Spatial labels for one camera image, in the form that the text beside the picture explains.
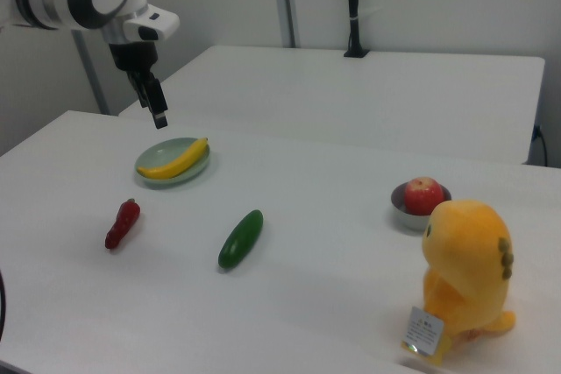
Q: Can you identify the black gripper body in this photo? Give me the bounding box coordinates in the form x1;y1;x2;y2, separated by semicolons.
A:
108;39;160;74

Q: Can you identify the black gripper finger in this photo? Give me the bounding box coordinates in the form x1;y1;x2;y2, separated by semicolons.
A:
128;69;154;109
146;77;169;130

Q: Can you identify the yellow banana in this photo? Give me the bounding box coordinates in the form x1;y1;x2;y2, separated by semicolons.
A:
136;138;209;181

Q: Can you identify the pale green plastic plate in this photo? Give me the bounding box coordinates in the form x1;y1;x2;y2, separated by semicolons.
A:
133;137;212;187

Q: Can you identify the red chili pepper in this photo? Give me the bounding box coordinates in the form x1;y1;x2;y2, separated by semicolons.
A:
103;197;142;251

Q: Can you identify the green cucumber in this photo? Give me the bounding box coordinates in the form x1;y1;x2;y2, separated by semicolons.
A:
217;208;265;270

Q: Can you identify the small grey bowl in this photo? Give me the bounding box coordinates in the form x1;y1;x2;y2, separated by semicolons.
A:
390;183;452;232

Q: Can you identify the red apple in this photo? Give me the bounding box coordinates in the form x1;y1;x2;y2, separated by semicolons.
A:
403;176;445;216

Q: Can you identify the orange plush dinosaur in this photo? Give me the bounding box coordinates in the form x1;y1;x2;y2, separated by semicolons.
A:
421;198;517;349

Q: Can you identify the white paper plush tag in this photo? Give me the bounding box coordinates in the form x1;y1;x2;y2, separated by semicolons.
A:
400;305;452;365

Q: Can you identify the grey metal post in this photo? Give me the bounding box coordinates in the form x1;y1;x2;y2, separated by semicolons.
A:
72;30;111;116

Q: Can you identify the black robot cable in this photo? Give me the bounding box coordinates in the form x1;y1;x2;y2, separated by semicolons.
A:
0;269;9;342

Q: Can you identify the black wall cable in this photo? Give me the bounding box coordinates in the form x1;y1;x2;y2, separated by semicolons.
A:
532;124;549;168

